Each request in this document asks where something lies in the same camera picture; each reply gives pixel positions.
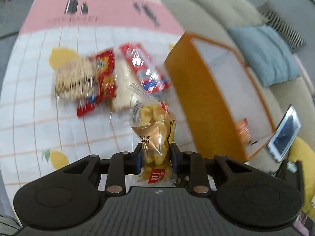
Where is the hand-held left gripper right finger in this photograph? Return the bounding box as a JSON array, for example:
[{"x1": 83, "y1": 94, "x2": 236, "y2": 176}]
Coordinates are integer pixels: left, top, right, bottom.
[{"x1": 170, "y1": 143, "x2": 249, "y2": 194}]

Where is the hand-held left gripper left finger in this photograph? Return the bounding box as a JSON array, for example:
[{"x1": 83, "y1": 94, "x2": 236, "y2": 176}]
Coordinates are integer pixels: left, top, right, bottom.
[{"x1": 61, "y1": 143, "x2": 144, "y2": 195}]

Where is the yellow waffle packet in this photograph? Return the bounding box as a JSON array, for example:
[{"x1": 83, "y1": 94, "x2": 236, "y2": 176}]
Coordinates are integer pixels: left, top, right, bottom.
[{"x1": 126, "y1": 82, "x2": 190, "y2": 186}]

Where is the orange cardboard box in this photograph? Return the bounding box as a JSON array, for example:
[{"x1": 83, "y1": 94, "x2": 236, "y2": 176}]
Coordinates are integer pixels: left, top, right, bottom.
[{"x1": 164, "y1": 31, "x2": 278, "y2": 163}]

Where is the orange striped chips packet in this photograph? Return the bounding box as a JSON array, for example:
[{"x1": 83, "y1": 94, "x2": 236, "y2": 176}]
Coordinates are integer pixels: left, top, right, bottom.
[{"x1": 236, "y1": 118, "x2": 253, "y2": 145}]

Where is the red label bread packet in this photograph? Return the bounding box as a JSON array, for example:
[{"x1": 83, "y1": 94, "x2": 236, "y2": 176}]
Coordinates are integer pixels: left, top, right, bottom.
[{"x1": 111, "y1": 42, "x2": 171, "y2": 112}]

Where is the yellow fabric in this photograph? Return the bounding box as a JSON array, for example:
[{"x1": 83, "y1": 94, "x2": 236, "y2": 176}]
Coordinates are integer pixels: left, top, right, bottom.
[{"x1": 288, "y1": 136, "x2": 315, "y2": 214}]

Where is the white phone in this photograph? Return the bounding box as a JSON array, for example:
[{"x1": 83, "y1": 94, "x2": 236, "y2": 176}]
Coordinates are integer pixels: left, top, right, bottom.
[{"x1": 268, "y1": 104, "x2": 303, "y2": 163}]

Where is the red snack packet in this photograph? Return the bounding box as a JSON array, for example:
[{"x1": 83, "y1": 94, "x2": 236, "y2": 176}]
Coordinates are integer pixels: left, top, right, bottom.
[{"x1": 77, "y1": 49, "x2": 117, "y2": 117}]

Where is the clear bag of white puffs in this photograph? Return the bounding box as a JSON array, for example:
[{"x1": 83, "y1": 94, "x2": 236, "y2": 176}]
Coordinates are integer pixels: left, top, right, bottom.
[{"x1": 53, "y1": 54, "x2": 99, "y2": 101}]

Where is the printed checkered tablecloth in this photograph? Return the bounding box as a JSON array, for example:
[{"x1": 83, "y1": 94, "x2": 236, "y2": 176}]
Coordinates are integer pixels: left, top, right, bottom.
[{"x1": 0, "y1": 0, "x2": 197, "y2": 192}]

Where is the light blue cushion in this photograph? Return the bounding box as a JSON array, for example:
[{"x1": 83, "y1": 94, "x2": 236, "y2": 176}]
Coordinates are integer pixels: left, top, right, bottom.
[{"x1": 228, "y1": 25, "x2": 302, "y2": 87}]

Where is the beige sofa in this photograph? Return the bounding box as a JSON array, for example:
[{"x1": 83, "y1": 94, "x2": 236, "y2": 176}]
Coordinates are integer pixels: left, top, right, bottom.
[{"x1": 145, "y1": 0, "x2": 315, "y2": 175}]

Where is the grey knitted pillow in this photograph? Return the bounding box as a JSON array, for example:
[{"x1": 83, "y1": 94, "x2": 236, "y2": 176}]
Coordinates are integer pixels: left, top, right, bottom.
[{"x1": 257, "y1": 1, "x2": 308, "y2": 53}]

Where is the beige cushion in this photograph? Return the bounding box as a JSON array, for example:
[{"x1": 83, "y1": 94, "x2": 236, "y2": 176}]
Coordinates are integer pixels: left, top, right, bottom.
[{"x1": 192, "y1": 0, "x2": 267, "y2": 27}]

